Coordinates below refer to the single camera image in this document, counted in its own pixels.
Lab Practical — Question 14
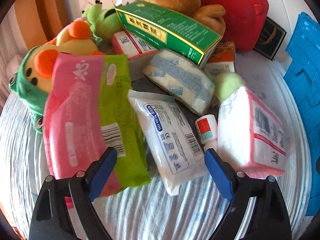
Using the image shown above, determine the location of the pink tissue pack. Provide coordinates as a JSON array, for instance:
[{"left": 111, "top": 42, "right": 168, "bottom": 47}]
[{"left": 217, "top": 86, "right": 286, "bottom": 179}]

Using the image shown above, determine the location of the small white medicine bottle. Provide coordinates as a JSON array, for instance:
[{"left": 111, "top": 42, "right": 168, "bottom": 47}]
[{"left": 195, "top": 114, "right": 217, "bottom": 151}]

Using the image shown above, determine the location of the pink green wet wipes pack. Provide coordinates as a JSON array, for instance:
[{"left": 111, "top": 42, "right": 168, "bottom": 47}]
[{"left": 43, "top": 53, "right": 151, "bottom": 196}]

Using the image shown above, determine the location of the white medical gauze pack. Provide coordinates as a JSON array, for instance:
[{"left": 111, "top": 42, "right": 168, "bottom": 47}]
[{"left": 127, "top": 90, "right": 207, "bottom": 196}]

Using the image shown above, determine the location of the yellow duck plush green hood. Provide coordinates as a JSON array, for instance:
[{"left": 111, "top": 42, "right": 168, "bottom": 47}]
[{"left": 9, "top": 18, "right": 103, "bottom": 134}]

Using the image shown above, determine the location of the light green soft ball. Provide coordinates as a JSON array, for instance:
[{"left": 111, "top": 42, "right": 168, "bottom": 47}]
[{"left": 211, "top": 72, "right": 246, "bottom": 107}]

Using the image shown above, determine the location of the blue plastic storage crate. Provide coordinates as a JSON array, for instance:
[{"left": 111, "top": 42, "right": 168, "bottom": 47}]
[{"left": 284, "top": 12, "right": 319, "bottom": 216}]

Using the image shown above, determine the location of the orange white small box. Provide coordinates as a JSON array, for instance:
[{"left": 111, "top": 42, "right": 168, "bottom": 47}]
[{"left": 202, "top": 41, "right": 235, "bottom": 76}]

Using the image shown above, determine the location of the white blue bandage pack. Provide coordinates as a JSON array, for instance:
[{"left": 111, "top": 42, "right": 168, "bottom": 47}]
[{"left": 143, "top": 49, "right": 215, "bottom": 116}]

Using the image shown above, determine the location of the black gift box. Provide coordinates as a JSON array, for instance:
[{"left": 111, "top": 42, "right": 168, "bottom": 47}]
[{"left": 253, "top": 17, "right": 287, "bottom": 60}]

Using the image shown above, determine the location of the red white flat box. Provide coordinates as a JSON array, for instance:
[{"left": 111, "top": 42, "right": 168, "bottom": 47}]
[{"left": 111, "top": 30, "right": 157, "bottom": 60}]

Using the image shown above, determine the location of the green frog plush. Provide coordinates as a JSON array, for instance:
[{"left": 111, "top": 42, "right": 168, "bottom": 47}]
[{"left": 82, "top": 0, "right": 123, "bottom": 41}]

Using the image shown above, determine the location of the red handbag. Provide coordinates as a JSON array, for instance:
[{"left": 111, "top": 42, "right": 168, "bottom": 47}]
[{"left": 201, "top": 0, "right": 269, "bottom": 52}]

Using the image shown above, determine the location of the green medicine box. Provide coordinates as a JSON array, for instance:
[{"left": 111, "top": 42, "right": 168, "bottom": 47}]
[{"left": 115, "top": 1, "right": 221, "bottom": 68}]

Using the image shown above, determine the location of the brown teddy bear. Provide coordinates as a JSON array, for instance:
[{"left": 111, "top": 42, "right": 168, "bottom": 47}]
[{"left": 143, "top": 0, "right": 226, "bottom": 36}]

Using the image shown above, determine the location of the wooden door frame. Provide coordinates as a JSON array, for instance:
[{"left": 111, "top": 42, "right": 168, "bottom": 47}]
[{"left": 14, "top": 0, "right": 69, "bottom": 50}]

